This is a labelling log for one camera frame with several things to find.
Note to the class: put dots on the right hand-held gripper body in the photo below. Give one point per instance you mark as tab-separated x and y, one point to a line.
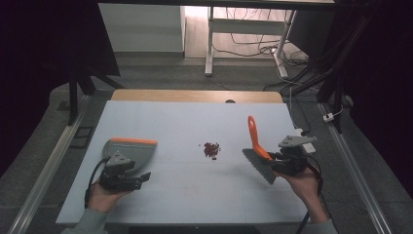
292	161

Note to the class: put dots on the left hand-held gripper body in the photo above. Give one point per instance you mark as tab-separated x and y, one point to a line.
117	177

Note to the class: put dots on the grey dustpan with orange edge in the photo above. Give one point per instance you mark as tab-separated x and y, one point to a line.
138	152

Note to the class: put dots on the person's left hand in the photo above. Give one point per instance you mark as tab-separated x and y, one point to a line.
102	198

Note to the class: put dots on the person's right hand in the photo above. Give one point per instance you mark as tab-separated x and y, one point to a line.
302	187

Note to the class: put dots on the white power strip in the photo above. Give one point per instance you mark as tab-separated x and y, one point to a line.
310	148

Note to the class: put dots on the white table mat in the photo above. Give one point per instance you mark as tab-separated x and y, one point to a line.
195	188

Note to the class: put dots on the small white connector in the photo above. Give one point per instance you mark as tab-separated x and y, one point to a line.
328	117

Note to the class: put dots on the black metal stand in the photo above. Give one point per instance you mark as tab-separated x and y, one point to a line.
337	94
73	97

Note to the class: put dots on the dark curtain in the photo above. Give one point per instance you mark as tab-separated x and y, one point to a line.
383	81
32	65

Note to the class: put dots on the white cabinet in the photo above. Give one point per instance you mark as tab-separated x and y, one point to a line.
139	29

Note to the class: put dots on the aluminium rail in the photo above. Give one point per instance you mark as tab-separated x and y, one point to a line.
357	178
48	175

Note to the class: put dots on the white desk frame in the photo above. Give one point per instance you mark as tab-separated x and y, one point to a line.
246	26

